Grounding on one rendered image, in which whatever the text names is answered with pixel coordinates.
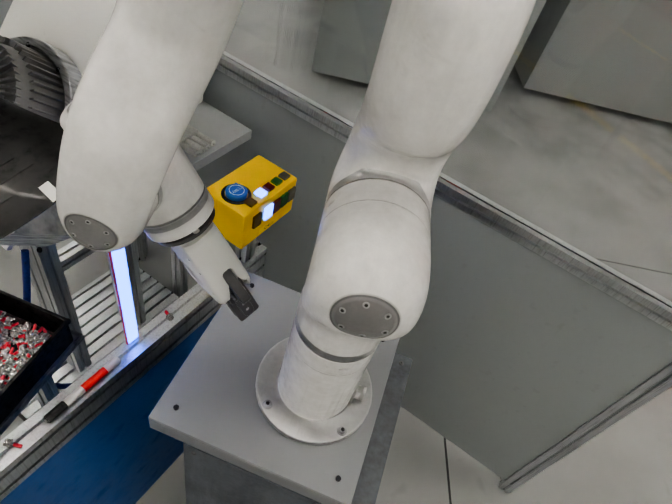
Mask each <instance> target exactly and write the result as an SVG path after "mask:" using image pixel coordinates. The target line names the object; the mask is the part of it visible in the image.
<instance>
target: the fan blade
mask: <svg viewBox="0 0 672 504"><path fill-rule="evenodd" d="M63 131H64V130H63V128H62V127H61V125H60V123H57V122H55V121H52V120H50V119H47V118H45V117H43V116H40V115H38V114H35V113H33V112H31V111H28V110H26V109H24V108H22V107H19V106H17V105H15V104H13V103H11V102H8V101H6V100H4V99H2V98H0V239H2V238H3V237H5V236H7V235H9V234H10V233H12V232H14V231H15V230H17V229H19V228H20V227H22V226H23V225H25V224H27V223H28V222H30V221H31V220H33V219H34V218H36V217H37V216H39V215H40V214H41V213H43V212H44V211H46V210H47V209H48V208H50V207H51V206H52V205H54V204H55V203H56V200H55V201H54V202H52V201H51V200H50V199H49V198H48V197H47V196H46V195H45V194H44V193H43V192H42V191H41V190H40V189H39V187H40V186H41V185H43V184H44V183H46V182H47V181H48V182H50V183H51V184H52V185H53V186H54V187H55V188H56V181H57V170H58V161H59V153H60V147H61V141H62V136H63Z"/></svg>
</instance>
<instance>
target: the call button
mask: <svg viewBox="0 0 672 504"><path fill-rule="evenodd" d="M247 194H248V190H247V189H246V187H244V186H243V185H241V184H238V183H234V184H231V185H228V186H227V187H226V189H225V195H226V197H227V198H228V199H229V200H232V201H243V200H245V199H246V198H247Z"/></svg>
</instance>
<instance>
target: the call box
mask: <svg viewBox="0 0 672 504"><path fill-rule="evenodd" d="M283 171H285V170H283V169H281V168H280V167H278V166H277V165H275V164H273V163H272V162H270V161H268V160H267V159H265V158H264V157H262V156H260V155H258V156H256V157H255V158H253V159H252V160H250V161H248V162H247V163H245V164H244V165H242V166H241V167H239V168H237V169H236V170H234V171H233V172H231V173H230V174H228V175H226V176H225V177H223V178H222V179H220V180H219V181H217V182H216V183H214V184H212V185H211V186H209V187H208V188H207V189H208V191H209V193H210V194H211V196H212V197H213V200H214V208H215V217H214V220H213V222H214V224H215V225H216V227H217V228H218V229H219V231H220V232H221V233H222V234H223V237H224V238H225V239H226V240H228V241H229V242H231V243H232V244H234V245H235V246H236V247H238V248H239V249H243V248H244V247H245V246H246V245H248V244H249V243H250V242H251V241H253V240H254V239H255V238H256V237H258V236H259V235H260V234H261V233H263V232H264V231H265V230H266V229H268V228H269V227H270V226H271V225H273V224H274V223H275V222H276V221H278V220H279V219H280V218H281V217H283V216H284V215H285V214H286V213H288V212H289V211H290V210H291V207H292V202H293V199H292V200H291V201H290V202H287V204H286V205H285V206H283V207H282V208H280V209H279V210H278V211H277V212H276V213H274V214H272V216H270V217H269V218H268V219H267V220H263V216H264V209H265V208H266V207H267V206H268V205H270V204H271V203H273V202H274V201H275V200H276V199H278V198H279V197H280V196H282V195H283V194H284V193H285V192H288V190H289V189H291V188H292V187H293V186H296V181H297V178H296V177H294V176H293V175H291V174H290V173H288V172H286V171H285V172H286V173H288V174H289V175H290V178H288V179H287V180H286V181H284V180H283V183H281V184H280V185H279V186H275V185H274V184H273V185H274V186H275V189H273V190H272V191H271V192H268V191H267V194H266V195H265V196H264V197H262V198H260V197H258V196H257V195H255V194H254V192H255V191H256V190H257V189H259V188H262V186H263V185H264V184H266V183H267V182H269V183H271V182H270V181H271V180H272V179H273V178H274V177H278V175H279V174H280V173H281V172H283ZM278 178H279V177H278ZM234 183H238V184H241V185H243V186H244V187H246V189H247V190H248V194H247V198H246V199H248V198H249V197H251V198H253V199H255V200H256V201H257V204H256V205H255V206H253V207H252V208H250V207H249V206H247V205H246V204H244V201H245V200H246V199H245V200H243V201H232V200H229V199H228V198H227V197H226V195H225V189H226V187H227V186H228V185H231V184H234ZM271 184H272V183H271ZM262 189H263V188H262ZM263 190H265V189H263ZM265 191H266V190H265ZM259 212H262V213H263V214H262V221H261V224H260V225H259V226H258V227H256V228H255V229H252V222H253V217H254V216H255V215H256V214H258V213H259Z"/></svg>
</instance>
